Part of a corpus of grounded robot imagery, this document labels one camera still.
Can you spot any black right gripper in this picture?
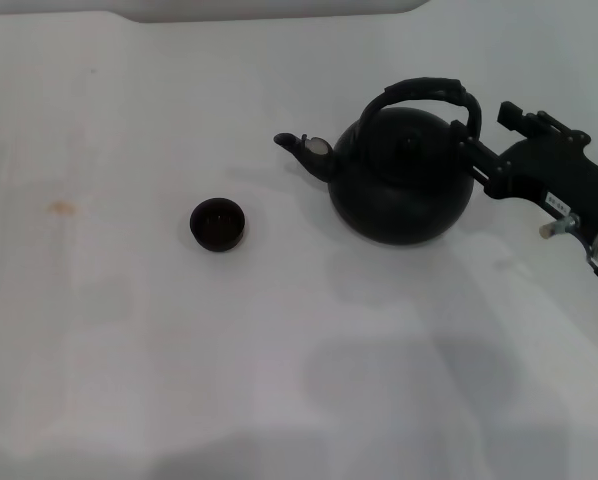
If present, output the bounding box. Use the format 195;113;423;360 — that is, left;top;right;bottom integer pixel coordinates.
450;101;598;239

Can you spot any black round teapot with handle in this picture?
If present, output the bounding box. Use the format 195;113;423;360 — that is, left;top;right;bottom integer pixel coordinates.
273;76;483;246

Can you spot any small dark teacup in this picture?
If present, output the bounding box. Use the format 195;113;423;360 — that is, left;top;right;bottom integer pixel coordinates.
189;197;247;254

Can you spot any white rounded base panel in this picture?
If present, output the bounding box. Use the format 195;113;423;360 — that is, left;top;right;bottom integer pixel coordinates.
120;0;430;25

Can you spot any white tablecloth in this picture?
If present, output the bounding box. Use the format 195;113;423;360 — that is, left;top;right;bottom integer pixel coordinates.
0;9;598;480

